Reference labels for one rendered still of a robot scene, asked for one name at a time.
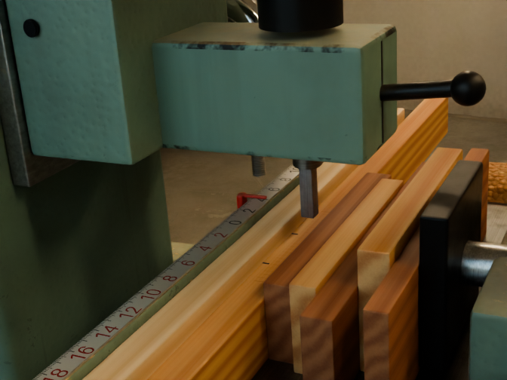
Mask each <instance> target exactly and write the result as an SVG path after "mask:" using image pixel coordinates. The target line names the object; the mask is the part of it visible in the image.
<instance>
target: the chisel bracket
mask: <svg viewBox="0 0 507 380"><path fill-rule="evenodd" d="M152 56H153V63H154V70H155V83H156V90H157V97H158V109H159V116H160V123H161V135H162V142H163V148H169V149H186V150H195V151H203V152H220V153H229V154H237V155H254V156H263V157H271V158H288V159H293V166H294V167H295V168H297V169H300V170H312V169H315V168H318V167H320V166H321V165H322V162H330V163H339V164H356V165H362V164H365V163H366V162H367V161H368V160H369V159H370V158H371V157H372V156H373V155H374V154H375V153H376V152H377V151H378V150H379V148H380V147H381V146H382V145H383V144H384V143H385V142H386V141H387V140H388V139H389V138H390V137H391V136H392V135H393V134H394V133H395V132H396V130H397V128H398V123H397V101H383V102H382V101H381V100H380V98H379V92H380V88H381V86H382V85H383V84H397V30H396V28H395V26H393V25H391V24H353V23H343V24H342V25H340V26H336V27H333V28H330V29H322V30H317V31H310V32H269V31H264V30H261V29H260V28H259V24H258V23H218V22H203V23H199V24H197V25H194V26H190V27H189V28H186V29H183V30H180V31H178V32H175V33H172V34H170V35H166V36H164V37H162V38H158V39H156V40H154V42H153V43H152Z"/></svg>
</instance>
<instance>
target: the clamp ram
mask: <svg viewBox="0 0 507 380"><path fill-rule="evenodd" d="M482 182H483V164H482V162H480V161H464V160H460V161H458V162H457V163H456V165H455V166H454V168H453V169H452V170H451V172H450V174H449V175H448V176H447V178H446V179H445V181H444V182H443V184H442V185H441V187H440V188H439V190H438V191H437V192H436V194H435V196H434V197H433V199H431V201H430V202H429V204H428V206H427V207H426V208H425V210H424V211H423V212H422V214H421V216H420V218H419V366H420V367H422V368H426V369H433V370H437V371H441V372H443V371H445V370H446V368H447V365H448V363H449V362H450V358H451V357H452V355H453V352H454V350H455V347H456V345H457V343H458V341H459V338H460V336H461V334H462V331H463V329H464V327H465V325H466V322H467V320H468V318H469V315H470V314H471V311H472V309H473V306H474V304H475V302H476V299H477V297H478V289H479V287H482V286H483V284H484V281H485V279H486V277H487V274H488V272H489V270H490V267H491V265H492V264H493V261H494V259H496V258H498V257H500V256H502V257H507V245H505V244H494V243H487V242H481V204H482Z"/></svg>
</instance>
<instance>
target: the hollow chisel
mask: <svg viewBox="0 0 507 380"><path fill-rule="evenodd" d="M299 177H300V206H301V217H305V218H311V219H314V218H315V217H316V216H317V215H318V182H317V168H315V169H312V170H300V169H299Z"/></svg>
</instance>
